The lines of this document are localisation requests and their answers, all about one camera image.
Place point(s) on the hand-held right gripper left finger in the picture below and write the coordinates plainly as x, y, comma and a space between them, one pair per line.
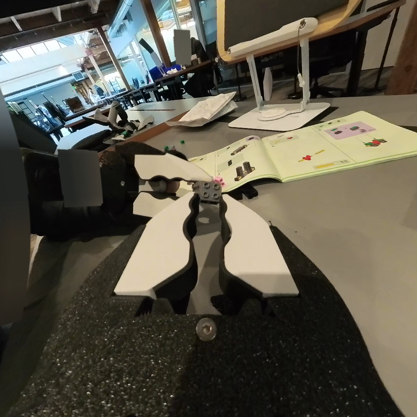
156, 254

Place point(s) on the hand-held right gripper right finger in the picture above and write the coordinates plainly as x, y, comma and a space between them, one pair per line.
257, 254

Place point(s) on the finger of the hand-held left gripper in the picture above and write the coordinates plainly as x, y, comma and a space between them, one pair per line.
169, 166
146, 205

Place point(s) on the small dark grey toy brick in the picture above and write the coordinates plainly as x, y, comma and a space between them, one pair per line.
211, 192

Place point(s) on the pink toy brick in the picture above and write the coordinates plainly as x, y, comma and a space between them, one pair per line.
219, 180

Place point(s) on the pale neighbouring table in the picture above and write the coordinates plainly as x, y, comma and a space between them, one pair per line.
153, 110

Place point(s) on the torn white plastic bags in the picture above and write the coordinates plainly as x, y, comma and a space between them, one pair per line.
120, 120

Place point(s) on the black toy brick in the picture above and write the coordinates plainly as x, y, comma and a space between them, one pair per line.
251, 192

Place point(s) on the white paper bag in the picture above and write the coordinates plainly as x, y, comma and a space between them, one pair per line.
208, 109

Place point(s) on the long dark wooden table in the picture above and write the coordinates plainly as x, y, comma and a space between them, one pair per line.
182, 73

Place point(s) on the white metal stand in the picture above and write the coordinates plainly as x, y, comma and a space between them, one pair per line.
280, 114

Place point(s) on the green instruction booklet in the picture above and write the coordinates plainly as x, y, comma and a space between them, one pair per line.
325, 146

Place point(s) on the dark board with wooden rim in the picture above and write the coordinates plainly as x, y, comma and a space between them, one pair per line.
277, 19

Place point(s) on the wooden table with dark legs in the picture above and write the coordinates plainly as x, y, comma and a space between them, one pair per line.
358, 22

